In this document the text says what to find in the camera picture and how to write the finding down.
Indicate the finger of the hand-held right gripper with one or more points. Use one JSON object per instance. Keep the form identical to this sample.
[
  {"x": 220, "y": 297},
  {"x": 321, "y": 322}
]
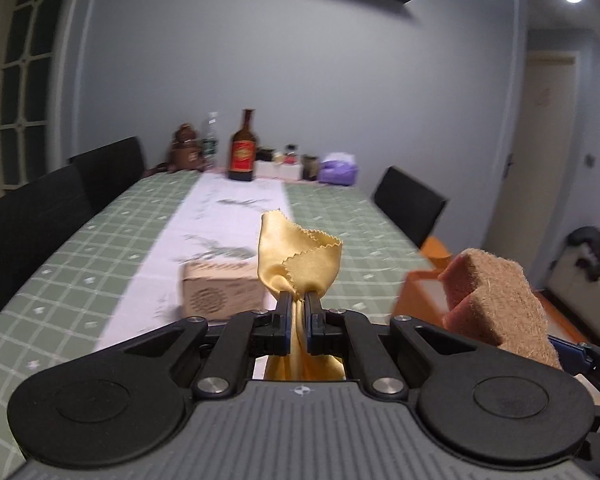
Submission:
[{"x": 570, "y": 352}]

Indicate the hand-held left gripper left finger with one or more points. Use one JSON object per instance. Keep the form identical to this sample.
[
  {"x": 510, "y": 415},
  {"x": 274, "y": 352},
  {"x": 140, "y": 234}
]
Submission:
[{"x": 284, "y": 330}]

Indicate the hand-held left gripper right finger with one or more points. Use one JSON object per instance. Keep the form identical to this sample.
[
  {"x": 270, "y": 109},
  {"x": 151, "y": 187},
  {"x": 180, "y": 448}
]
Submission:
[{"x": 308, "y": 330}]

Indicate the yellow cloth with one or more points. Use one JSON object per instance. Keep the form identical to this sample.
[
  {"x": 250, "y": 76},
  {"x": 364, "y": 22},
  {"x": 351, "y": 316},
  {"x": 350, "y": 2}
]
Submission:
[{"x": 300, "y": 265}]

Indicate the brown pink sponge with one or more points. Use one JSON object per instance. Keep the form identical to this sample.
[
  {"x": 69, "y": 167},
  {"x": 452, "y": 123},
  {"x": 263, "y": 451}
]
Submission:
[{"x": 500, "y": 290}]

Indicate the orange box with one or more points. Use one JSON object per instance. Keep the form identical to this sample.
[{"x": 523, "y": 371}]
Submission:
[{"x": 420, "y": 285}]

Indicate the white sofa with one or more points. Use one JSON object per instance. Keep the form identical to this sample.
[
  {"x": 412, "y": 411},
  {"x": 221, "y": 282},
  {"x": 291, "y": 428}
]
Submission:
[{"x": 575, "y": 300}]

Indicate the wooden radio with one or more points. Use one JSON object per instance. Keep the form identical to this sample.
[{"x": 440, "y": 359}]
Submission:
[{"x": 215, "y": 290}]

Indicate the dark cloth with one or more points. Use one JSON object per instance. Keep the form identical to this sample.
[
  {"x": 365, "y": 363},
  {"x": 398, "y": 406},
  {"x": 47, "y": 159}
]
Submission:
[{"x": 592, "y": 250}]

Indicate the white box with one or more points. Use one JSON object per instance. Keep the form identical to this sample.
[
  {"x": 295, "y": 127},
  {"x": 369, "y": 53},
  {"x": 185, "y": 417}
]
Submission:
[{"x": 280, "y": 171}]

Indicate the black chair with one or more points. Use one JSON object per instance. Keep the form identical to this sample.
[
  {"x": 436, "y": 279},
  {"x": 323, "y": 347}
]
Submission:
[
  {"x": 410, "y": 205},
  {"x": 110, "y": 170},
  {"x": 25, "y": 240}
]

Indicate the purple tissue box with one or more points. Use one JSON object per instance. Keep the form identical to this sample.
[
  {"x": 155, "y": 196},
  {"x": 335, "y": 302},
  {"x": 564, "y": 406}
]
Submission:
[{"x": 337, "y": 171}]

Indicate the dark jar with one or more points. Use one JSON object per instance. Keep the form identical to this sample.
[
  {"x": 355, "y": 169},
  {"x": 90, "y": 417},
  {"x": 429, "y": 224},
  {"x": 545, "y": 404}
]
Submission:
[
  {"x": 310, "y": 167},
  {"x": 265, "y": 154}
]

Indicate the red label jar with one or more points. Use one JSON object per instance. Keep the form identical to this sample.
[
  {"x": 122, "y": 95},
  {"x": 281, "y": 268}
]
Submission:
[{"x": 290, "y": 155}]

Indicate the brown liquor bottle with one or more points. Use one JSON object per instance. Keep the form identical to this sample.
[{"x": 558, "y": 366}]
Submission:
[{"x": 242, "y": 157}]

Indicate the cream door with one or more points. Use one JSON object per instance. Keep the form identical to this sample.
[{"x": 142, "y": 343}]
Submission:
[{"x": 535, "y": 160}]

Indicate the clear water bottle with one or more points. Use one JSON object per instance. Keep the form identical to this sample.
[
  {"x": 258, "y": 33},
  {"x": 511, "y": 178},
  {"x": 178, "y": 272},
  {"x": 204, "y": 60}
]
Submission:
[{"x": 211, "y": 145}]

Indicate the brown bear-shaped bottle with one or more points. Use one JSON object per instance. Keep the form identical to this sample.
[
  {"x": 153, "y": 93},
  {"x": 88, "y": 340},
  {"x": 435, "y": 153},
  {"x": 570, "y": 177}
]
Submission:
[{"x": 185, "y": 152}]

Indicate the green checked tablecloth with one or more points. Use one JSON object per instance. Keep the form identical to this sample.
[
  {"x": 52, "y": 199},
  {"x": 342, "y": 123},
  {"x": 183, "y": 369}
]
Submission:
[{"x": 80, "y": 270}]

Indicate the glass panel door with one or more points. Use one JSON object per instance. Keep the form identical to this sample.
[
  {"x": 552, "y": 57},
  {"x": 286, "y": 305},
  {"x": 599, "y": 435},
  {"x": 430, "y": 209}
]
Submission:
[{"x": 25, "y": 85}]

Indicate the wall light switch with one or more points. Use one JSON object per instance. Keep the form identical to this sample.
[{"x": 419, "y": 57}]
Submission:
[{"x": 590, "y": 160}]

